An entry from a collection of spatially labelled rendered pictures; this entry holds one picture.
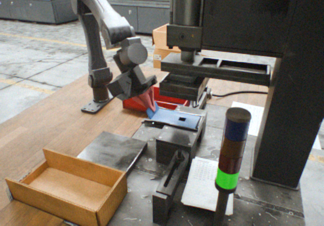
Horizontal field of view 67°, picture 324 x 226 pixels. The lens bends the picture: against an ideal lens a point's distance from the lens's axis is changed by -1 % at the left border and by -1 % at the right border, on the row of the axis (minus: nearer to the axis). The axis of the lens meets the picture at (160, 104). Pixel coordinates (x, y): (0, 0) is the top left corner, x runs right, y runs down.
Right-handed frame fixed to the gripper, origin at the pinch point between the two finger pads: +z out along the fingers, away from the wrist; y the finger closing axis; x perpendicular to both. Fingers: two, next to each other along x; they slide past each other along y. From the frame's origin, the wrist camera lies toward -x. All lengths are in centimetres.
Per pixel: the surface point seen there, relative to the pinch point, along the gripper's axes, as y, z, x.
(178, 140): 9.5, 7.4, -10.2
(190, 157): 11.0, 12.3, -11.6
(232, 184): 26.2, 8.1, -28.1
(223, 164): 26.5, 3.4, -28.2
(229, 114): 30.9, -4.9, -27.5
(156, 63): -111, 19, 218
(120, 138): -10.9, 3.3, -7.5
